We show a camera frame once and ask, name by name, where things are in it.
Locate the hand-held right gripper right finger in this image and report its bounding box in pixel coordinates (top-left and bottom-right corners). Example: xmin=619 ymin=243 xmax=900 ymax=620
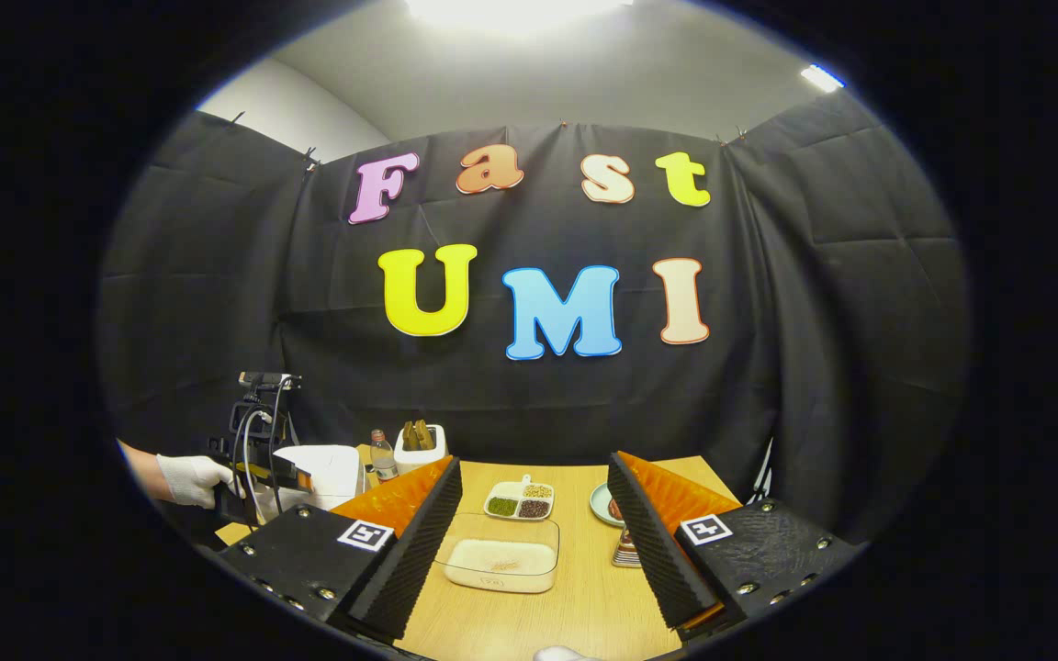
xmin=606 ymin=450 xmax=865 ymax=634

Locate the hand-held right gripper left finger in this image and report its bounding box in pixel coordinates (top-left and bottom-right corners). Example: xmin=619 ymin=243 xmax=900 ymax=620
xmin=217 ymin=456 xmax=464 ymax=644

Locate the white rice cooker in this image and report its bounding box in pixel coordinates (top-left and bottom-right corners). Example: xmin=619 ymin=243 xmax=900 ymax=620
xmin=253 ymin=444 xmax=366 ymax=524

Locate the clear tray of rice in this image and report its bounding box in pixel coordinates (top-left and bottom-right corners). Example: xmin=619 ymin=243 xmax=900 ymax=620
xmin=435 ymin=512 xmax=561 ymax=595

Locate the pale green plate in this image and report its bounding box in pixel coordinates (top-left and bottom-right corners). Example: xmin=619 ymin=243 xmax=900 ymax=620
xmin=590 ymin=482 xmax=625 ymax=529

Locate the clear plastic water bottle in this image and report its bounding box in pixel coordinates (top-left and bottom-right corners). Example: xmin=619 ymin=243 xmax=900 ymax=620
xmin=370 ymin=429 xmax=399 ymax=483

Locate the white toaster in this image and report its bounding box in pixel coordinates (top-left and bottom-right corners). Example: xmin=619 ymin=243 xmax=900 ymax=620
xmin=393 ymin=422 xmax=449 ymax=476

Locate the white divided dish of beans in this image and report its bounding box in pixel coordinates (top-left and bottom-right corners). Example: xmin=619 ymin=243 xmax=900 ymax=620
xmin=483 ymin=475 xmax=556 ymax=521

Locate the black backdrop cloth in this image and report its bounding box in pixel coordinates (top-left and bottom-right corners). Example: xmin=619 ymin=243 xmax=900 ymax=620
xmin=97 ymin=87 xmax=969 ymax=552

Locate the large ceiling light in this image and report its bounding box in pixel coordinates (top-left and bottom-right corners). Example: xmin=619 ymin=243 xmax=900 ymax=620
xmin=405 ymin=0 xmax=636 ymax=34

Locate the small ceiling light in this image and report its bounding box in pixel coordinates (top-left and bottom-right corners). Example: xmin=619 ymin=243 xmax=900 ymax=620
xmin=800 ymin=62 xmax=847 ymax=94

